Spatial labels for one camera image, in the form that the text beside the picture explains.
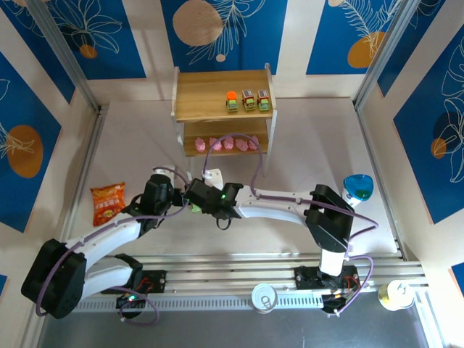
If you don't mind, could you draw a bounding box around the green truck toy red box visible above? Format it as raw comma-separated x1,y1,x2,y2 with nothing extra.
256,88,271,112
241,88,256,112

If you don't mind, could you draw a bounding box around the orange snack chips bag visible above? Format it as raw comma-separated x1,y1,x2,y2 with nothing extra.
89,181,131,228

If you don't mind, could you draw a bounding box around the black controller board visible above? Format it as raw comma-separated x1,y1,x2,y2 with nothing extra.
115,292,148,310
320,278,360,317

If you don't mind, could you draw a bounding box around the silver pull tab can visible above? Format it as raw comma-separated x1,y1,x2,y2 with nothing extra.
251,283,280,313

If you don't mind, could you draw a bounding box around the blue bowl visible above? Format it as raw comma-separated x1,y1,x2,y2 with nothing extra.
341,174,375,210

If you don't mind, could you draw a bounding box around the yellowish white can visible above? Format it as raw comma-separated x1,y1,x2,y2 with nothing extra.
377,279,416,312

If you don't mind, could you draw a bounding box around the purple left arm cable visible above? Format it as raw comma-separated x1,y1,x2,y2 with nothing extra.
33,165,191,325

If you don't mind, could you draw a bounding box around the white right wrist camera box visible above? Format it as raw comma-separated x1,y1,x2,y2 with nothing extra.
201,167,225,191

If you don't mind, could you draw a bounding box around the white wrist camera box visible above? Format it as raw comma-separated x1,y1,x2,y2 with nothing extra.
201,167,225,191
152,165,178,180

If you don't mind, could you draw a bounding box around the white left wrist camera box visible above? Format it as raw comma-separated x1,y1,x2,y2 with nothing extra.
152,165,178,180

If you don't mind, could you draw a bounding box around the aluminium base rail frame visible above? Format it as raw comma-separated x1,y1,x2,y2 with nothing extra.
30,252,427,315

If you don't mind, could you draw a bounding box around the wooden shelf white frame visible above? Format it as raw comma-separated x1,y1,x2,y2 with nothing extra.
170,62,278,179

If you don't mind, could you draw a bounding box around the grey slotted cable duct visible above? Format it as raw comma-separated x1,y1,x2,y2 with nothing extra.
46,294,327,313

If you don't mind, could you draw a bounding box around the aluminium corner post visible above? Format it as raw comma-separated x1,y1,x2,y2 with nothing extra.
352,0,426,110
26,0,110,114

